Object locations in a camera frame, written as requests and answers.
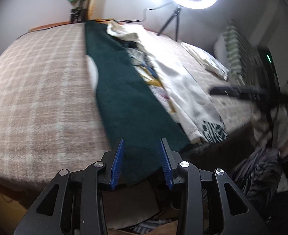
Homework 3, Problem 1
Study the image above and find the green and cream printed shirt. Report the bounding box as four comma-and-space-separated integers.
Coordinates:
85, 20, 228, 183

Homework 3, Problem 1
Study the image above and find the striped grey clothing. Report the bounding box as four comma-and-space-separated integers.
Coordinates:
230, 148, 282, 204

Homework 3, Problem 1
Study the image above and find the black ring light cable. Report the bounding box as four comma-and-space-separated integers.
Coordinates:
114, 0, 175, 24

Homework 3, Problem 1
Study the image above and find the checkered beige bed blanket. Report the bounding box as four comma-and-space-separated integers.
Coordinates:
0, 23, 260, 192

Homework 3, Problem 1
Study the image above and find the folded cream cloth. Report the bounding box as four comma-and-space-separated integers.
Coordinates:
180, 42, 229, 81

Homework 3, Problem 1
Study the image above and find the small black tripod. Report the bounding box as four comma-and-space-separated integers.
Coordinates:
157, 5, 182, 42

